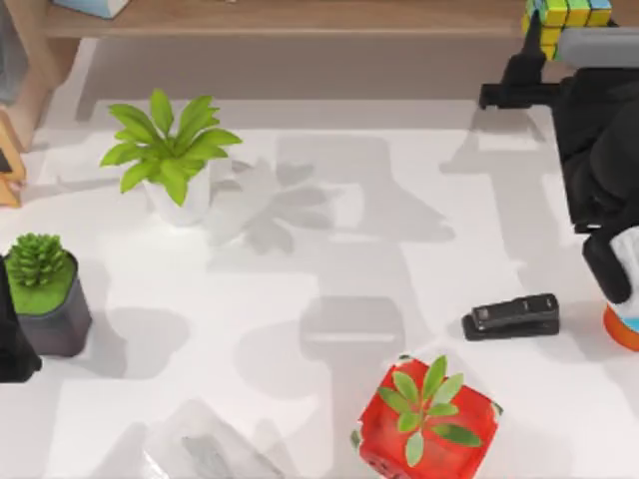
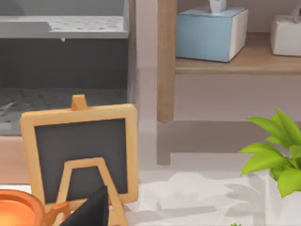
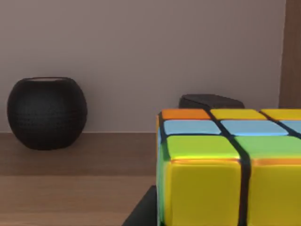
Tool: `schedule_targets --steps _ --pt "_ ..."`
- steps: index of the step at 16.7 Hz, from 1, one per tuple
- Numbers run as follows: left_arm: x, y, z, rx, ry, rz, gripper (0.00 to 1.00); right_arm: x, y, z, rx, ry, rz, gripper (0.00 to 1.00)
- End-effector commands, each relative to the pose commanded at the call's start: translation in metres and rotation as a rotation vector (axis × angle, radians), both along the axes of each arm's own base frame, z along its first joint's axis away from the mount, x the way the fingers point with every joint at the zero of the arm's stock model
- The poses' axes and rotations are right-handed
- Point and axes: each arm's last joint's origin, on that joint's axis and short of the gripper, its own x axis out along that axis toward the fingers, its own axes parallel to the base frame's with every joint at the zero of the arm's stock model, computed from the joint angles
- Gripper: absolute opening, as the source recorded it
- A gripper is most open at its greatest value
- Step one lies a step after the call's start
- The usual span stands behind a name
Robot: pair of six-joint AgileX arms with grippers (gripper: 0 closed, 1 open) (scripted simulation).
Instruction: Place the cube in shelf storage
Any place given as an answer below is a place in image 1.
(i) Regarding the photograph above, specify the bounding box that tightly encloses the white marble block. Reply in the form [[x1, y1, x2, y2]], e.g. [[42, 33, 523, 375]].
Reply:
[[142, 396, 289, 479]]

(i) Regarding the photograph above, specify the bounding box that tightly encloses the leafy plant in white pot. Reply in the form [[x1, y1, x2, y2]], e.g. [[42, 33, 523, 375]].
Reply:
[[98, 88, 245, 228]]

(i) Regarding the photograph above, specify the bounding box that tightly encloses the wooden framed blackboard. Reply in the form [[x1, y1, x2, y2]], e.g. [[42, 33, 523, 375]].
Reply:
[[0, 108, 27, 210]]

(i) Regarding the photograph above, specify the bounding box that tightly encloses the orange and blue round object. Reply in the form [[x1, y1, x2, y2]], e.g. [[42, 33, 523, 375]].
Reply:
[[602, 298, 639, 351]]

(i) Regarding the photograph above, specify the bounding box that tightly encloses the wooden shelf unit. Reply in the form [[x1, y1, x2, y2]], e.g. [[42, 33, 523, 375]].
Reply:
[[8, 0, 531, 154]]

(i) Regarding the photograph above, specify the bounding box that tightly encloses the grey object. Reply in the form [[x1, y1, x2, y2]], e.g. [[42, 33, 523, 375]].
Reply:
[[0, 0, 27, 107]]

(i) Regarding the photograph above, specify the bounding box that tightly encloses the succulent in dark grey pot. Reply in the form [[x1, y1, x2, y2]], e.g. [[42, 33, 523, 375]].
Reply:
[[1, 232, 94, 358]]

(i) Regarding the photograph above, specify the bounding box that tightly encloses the pale grey rounded box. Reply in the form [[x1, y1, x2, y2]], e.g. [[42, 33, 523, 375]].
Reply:
[[555, 26, 639, 67]]

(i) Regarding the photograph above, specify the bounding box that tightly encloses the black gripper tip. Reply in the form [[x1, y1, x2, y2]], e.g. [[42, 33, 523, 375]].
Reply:
[[0, 253, 44, 386]]

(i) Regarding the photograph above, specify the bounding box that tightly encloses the multicoloured puzzle cube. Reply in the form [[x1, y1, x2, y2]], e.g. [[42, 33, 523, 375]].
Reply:
[[520, 0, 614, 62]]

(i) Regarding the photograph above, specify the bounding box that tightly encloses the blue and white box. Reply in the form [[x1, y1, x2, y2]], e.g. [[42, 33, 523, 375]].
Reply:
[[52, 0, 129, 21]]

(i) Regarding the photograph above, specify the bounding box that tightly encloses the black stapler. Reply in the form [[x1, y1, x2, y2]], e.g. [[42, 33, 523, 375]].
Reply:
[[459, 291, 561, 342]]

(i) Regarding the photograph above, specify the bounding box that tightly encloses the plant in red pot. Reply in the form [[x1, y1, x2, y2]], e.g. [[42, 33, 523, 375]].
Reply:
[[349, 353, 505, 479]]

